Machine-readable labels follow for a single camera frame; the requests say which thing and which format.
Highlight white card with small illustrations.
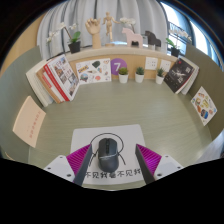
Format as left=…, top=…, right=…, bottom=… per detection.
left=75, top=57, right=112, bottom=85

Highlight window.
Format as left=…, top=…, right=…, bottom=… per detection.
left=161, top=1, right=224, bottom=71

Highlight stack of white books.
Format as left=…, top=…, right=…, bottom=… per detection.
left=179, top=57, right=200, bottom=96

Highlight magazine with red spine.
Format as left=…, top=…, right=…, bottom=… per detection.
left=43, top=53, right=81, bottom=102

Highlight wooden artist mannequin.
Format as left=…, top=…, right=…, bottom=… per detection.
left=101, top=11, right=120, bottom=48

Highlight wooden hand model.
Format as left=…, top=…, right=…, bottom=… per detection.
left=84, top=17, right=102, bottom=50

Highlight grey pleated curtain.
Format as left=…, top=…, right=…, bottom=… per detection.
left=36, top=0, right=169, bottom=61

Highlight pale pink card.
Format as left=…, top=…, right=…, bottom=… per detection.
left=12, top=95, right=47, bottom=149

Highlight round purple number sign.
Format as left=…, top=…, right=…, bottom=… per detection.
left=110, top=57, right=128, bottom=76

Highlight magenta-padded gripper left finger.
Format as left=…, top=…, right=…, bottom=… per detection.
left=43, top=143, right=93, bottom=187

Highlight pink wooden horse figure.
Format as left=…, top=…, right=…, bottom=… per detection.
left=121, top=27, right=144, bottom=49

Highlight white book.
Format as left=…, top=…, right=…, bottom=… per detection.
left=25, top=59, right=51, bottom=108

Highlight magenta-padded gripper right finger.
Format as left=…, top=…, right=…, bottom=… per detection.
left=134, top=143, right=184, bottom=185

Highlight white wall socket plate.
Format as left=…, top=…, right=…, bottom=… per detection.
left=144, top=56, right=159, bottom=71
left=159, top=59, right=172, bottom=73

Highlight green desk divider panel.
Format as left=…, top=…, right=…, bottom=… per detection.
left=184, top=43, right=224, bottom=141
left=0, top=45, right=43, bottom=164

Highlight black wooden horse figure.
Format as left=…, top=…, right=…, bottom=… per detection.
left=144, top=30, right=162, bottom=51

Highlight black computer mouse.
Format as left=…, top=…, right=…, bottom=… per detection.
left=97, top=137, right=120, bottom=174

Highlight dark cover book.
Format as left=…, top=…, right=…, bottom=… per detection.
left=163, top=57, right=196, bottom=94

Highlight white sheet of colourful stickers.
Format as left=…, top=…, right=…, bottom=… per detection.
left=190, top=85, right=218, bottom=127

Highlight white orchid in black pot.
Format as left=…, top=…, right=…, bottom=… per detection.
left=165, top=29, right=193, bottom=58
left=45, top=22, right=82, bottom=54
left=119, top=17, right=138, bottom=47

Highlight white mouse pad with drawing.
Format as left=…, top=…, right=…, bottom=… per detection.
left=69, top=124, right=149, bottom=186

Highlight brown book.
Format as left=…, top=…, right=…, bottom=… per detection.
left=34, top=64, right=64, bottom=104

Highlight wooden back shelf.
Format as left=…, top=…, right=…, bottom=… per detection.
left=64, top=45, right=179, bottom=83

